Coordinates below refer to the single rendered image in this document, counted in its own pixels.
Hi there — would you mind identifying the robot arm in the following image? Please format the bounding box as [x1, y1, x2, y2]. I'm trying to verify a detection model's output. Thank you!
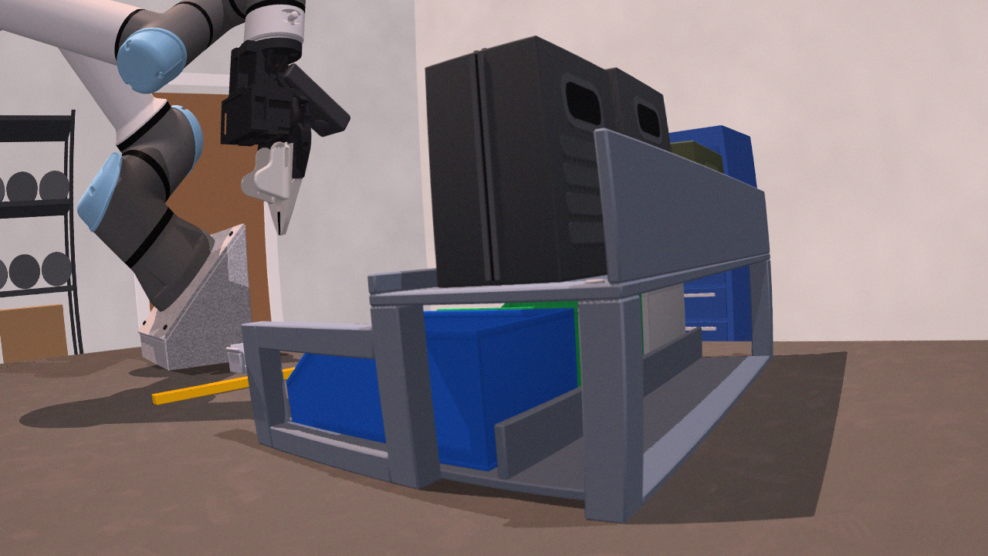
[0, 0, 350, 312]

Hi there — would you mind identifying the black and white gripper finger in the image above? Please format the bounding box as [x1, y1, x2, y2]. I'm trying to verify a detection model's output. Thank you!
[254, 112, 311, 235]
[241, 143, 282, 236]

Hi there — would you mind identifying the yellow bar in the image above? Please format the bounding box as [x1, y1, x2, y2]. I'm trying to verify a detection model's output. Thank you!
[152, 368, 294, 405]

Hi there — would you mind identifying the grey metal shelf rack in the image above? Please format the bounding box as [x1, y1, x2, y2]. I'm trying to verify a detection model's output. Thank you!
[226, 128, 773, 524]

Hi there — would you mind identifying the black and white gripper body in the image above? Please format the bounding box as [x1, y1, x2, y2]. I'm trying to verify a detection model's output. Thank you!
[221, 38, 309, 146]

